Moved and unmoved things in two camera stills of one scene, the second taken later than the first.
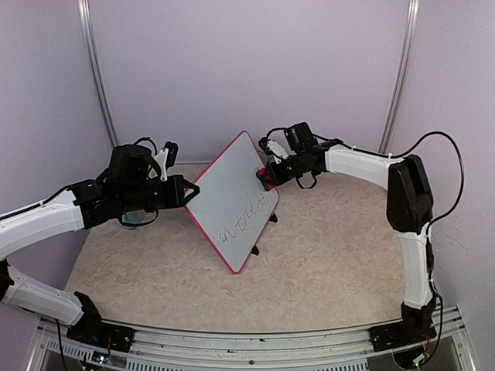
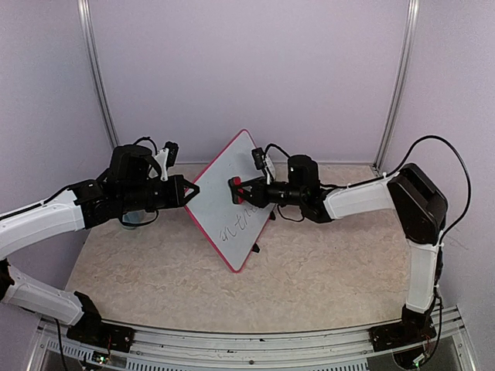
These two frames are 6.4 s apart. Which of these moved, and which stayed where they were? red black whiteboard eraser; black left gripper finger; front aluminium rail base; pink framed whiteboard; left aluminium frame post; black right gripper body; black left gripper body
Moved: red black whiteboard eraser; black right gripper body
Stayed: black left gripper finger; front aluminium rail base; black left gripper body; pink framed whiteboard; left aluminium frame post
